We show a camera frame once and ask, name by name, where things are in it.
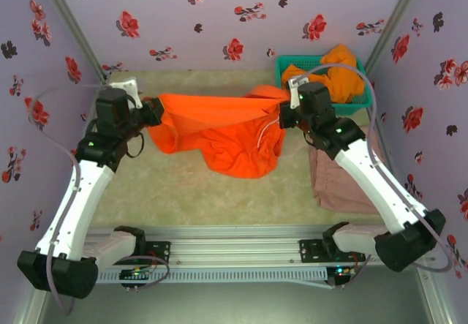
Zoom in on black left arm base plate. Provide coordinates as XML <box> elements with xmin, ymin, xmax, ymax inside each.
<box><xmin>105</xmin><ymin>241</ymin><xmax>172</xmax><ymax>265</ymax></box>

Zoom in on grey right arm cable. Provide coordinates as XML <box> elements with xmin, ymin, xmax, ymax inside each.
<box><xmin>292</xmin><ymin>63</ymin><xmax>454</xmax><ymax>289</ymax></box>

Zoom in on teal plastic basket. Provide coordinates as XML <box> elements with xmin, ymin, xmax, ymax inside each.
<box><xmin>275</xmin><ymin>55</ymin><xmax>374</xmax><ymax>117</ymax></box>

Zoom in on aluminium lower frame bar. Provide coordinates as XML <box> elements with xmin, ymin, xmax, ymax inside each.
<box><xmin>416</xmin><ymin>263</ymin><xmax>458</xmax><ymax>324</ymax></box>
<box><xmin>10</xmin><ymin>261</ymin><xmax>52</xmax><ymax>324</ymax></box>

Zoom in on grey left arm cable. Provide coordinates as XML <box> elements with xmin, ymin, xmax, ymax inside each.
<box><xmin>31</xmin><ymin>84</ymin><xmax>171</xmax><ymax>316</ymax></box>

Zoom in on white slotted cable duct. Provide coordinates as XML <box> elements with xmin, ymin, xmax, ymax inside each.
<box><xmin>49</xmin><ymin>268</ymin><xmax>328</xmax><ymax>285</ymax></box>

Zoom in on red-orange shorts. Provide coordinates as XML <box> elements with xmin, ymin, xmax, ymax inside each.
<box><xmin>146</xmin><ymin>85</ymin><xmax>292</xmax><ymax>179</ymax></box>

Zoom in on light orange shorts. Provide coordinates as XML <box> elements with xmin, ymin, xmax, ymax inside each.
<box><xmin>280</xmin><ymin>44</ymin><xmax>366</xmax><ymax>105</ymax></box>

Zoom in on aluminium corner post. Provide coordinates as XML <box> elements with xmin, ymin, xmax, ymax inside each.
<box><xmin>34</xmin><ymin>0</ymin><xmax>109</xmax><ymax>83</ymax></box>
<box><xmin>363</xmin><ymin>0</ymin><xmax>429</xmax><ymax>72</ymax></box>

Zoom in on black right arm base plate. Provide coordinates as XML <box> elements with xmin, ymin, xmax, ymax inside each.
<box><xmin>298</xmin><ymin>238</ymin><xmax>366</xmax><ymax>265</ymax></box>

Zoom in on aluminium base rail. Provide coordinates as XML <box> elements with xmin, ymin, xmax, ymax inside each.
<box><xmin>34</xmin><ymin>224</ymin><xmax>436</xmax><ymax>268</ymax></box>

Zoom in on pink shorts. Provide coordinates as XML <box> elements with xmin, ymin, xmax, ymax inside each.
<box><xmin>308</xmin><ymin>144</ymin><xmax>385</xmax><ymax>214</ymax></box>

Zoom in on aluminium side rail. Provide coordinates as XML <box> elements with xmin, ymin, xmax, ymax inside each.
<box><xmin>365</xmin><ymin>102</ymin><xmax>418</xmax><ymax>236</ymax></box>
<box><xmin>54</xmin><ymin>78</ymin><xmax>110</xmax><ymax>241</ymax></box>

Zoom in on grey metal panel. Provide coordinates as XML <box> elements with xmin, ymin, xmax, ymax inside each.
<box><xmin>36</xmin><ymin>283</ymin><xmax>436</xmax><ymax>324</ymax></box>

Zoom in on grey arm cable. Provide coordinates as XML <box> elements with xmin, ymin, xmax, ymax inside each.
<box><xmin>292</xmin><ymin>63</ymin><xmax>454</xmax><ymax>289</ymax></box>
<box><xmin>31</xmin><ymin>84</ymin><xmax>171</xmax><ymax>316</ymax></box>

